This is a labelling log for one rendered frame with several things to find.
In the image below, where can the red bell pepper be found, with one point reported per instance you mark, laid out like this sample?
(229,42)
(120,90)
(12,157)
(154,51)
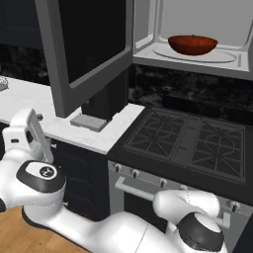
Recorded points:
(194,37)

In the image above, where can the dark base cabinet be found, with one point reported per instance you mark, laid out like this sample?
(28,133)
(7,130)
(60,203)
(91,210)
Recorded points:
(87,184)

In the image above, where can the black gas hob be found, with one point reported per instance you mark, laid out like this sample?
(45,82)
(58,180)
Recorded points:
(184,141)

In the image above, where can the dark wall cupboard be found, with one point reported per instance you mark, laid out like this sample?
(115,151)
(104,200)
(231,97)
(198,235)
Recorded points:
(18,23)

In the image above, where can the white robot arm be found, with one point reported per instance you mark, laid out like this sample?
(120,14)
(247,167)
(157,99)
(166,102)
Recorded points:
(115,234)

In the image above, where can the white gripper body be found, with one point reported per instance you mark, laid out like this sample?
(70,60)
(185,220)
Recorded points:
(37,135)

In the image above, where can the grey black microwave door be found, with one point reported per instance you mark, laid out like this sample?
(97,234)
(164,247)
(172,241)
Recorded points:
(89,42)

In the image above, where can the grey microwave oven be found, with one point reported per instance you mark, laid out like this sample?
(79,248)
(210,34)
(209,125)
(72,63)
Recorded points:
(201,19)

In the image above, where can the silver stove knob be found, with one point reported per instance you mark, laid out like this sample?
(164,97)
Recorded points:
(183,187)
(162,182)
(117,167)
(134,172)
(234,207)

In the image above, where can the black coffee machine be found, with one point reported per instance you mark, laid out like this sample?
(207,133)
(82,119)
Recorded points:
(107,99)

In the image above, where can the white microwave turntable plate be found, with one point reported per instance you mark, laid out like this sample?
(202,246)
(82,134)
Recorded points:
(227,57)

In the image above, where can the red bowl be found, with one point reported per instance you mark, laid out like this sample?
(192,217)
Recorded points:
(192,46)

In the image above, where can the grey oven door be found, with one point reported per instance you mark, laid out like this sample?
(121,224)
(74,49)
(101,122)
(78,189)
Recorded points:
(138,206)

